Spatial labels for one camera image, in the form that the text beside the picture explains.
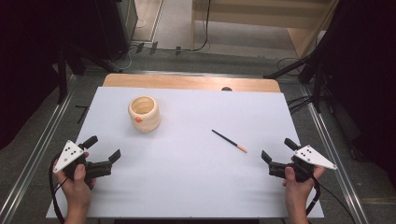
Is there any black hanging cable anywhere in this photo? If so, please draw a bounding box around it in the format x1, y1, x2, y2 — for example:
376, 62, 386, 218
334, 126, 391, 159
154, 0, 213, 53

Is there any bundle of black floor cables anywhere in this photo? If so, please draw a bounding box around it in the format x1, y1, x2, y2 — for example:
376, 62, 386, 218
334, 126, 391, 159
285, 94, 315, 116

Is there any dark cabinet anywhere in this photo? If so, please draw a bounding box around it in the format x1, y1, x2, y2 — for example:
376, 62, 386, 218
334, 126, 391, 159
92, 0, 139, 63

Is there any white floor cable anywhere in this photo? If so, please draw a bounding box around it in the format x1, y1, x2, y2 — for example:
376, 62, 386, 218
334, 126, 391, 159
106, 43, 139, 72

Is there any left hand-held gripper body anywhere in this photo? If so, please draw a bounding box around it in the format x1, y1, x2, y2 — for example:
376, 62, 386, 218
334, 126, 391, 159
52, 139, 113, 190

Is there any black pen with orange tip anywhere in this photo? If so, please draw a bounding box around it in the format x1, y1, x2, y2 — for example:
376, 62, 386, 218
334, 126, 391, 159
211, 129, 248, 154

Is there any thin black floor cable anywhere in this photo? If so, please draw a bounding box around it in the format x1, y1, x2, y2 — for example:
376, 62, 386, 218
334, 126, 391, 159
317, 181, 357, 224

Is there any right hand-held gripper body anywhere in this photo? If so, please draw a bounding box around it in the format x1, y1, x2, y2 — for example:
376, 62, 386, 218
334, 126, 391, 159
268, 144, 338, 184

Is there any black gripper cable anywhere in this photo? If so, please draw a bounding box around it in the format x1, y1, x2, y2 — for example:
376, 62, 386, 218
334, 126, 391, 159
305, 175, 322, 217
48, 151, 69, 224

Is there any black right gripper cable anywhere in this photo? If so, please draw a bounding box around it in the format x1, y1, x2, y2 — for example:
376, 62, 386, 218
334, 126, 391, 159
305, 175, 322, 217

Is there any dark curtain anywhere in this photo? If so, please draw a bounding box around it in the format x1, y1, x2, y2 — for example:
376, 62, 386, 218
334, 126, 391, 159
317, 0, 396, 188
0, 0, 104, 151

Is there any white table mat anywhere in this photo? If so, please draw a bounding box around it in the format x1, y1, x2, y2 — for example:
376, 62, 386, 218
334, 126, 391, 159
45, 86, 325, 219

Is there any light wooden furniture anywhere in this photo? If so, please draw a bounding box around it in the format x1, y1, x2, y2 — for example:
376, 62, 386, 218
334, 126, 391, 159
191, 0, 341, 60

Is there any black metal stand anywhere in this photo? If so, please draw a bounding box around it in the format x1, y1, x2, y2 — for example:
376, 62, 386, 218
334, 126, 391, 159
262, 50, 326, 114
56, 42, 123, 105

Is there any round wooden pen holder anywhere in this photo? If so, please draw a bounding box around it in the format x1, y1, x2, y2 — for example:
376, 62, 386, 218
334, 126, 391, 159
127, 94, 163, 133

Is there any wooden table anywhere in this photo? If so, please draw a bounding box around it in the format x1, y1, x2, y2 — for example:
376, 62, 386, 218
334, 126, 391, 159
102, 73, 282, 93

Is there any metal floor rail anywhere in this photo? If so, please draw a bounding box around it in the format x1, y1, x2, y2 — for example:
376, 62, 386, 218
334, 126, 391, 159
299, 83, 371, 224
0, 74, 78, 224

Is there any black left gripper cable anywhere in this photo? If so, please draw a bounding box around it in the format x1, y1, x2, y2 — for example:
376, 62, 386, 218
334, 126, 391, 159
48, 151, 69, 224

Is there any person's right hand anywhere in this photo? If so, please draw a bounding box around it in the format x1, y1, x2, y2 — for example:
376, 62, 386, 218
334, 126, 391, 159
281, 155, 327, 216

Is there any person's left hand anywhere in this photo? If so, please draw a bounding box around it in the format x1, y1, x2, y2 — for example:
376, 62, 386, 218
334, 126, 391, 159
53, 151, 97, 214

